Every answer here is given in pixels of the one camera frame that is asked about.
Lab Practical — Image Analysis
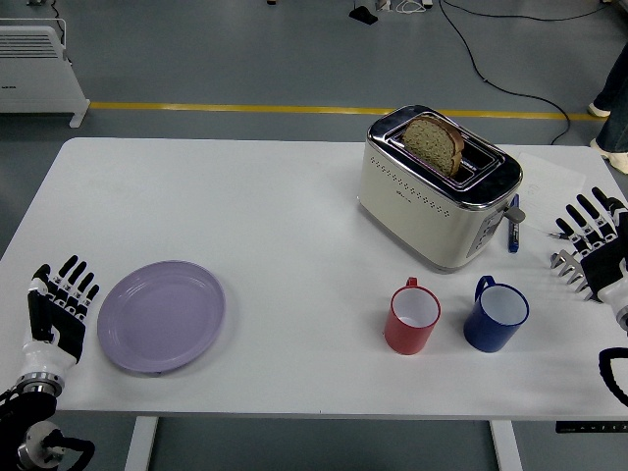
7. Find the blue mug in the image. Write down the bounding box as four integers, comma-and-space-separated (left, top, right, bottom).
462, 275, 531, 353

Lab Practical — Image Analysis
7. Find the purple plate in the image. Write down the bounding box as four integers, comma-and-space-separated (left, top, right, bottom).
96, 259, 227, 378

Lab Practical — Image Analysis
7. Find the long black floor cable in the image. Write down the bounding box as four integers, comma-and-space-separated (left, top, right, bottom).
438, 0, 609, 146

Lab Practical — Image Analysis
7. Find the metal toast rack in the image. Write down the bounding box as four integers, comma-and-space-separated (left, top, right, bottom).
549, 249, 602, 303

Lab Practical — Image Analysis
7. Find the white electric heater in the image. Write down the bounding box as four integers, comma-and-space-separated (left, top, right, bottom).
0, 18, 92, 129

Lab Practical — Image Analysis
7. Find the blue marker pen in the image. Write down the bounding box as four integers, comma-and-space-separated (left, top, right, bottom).
506, 193, 521, 254

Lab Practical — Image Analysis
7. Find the white paper sheet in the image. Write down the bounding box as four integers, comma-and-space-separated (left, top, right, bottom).
514, 151, 588, 232

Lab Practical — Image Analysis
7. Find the yellow floor tape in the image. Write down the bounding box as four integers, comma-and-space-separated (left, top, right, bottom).
90, 101, 593, 122

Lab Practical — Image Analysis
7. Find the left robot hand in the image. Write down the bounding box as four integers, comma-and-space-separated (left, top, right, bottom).
18, 253, 102, 382

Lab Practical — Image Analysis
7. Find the black table control panel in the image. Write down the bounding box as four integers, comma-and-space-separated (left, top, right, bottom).
555, 420, 628, 434

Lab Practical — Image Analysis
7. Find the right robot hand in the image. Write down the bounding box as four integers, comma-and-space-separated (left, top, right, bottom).
555, 185, 628, 309

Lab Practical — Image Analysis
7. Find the person in light shoes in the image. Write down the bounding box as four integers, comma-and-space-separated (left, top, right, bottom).
587, 43, 628, 174

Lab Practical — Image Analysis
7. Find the black floor stand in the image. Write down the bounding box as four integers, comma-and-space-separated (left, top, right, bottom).
348, 0, 379, 25

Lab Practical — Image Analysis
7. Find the white table leg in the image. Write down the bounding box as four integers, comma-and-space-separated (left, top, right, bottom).
123, 416, 159, 471
489, 420, 525, 471

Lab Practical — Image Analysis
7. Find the red mug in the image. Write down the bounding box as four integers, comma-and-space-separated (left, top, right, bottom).
383, 277, 443, 356

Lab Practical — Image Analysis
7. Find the cream and chrome toaster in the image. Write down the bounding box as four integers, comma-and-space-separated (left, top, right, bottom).
356, 103, 526, 275

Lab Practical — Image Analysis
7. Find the brown bread slice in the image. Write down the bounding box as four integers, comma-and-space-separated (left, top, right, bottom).
401, 115, 465, 178

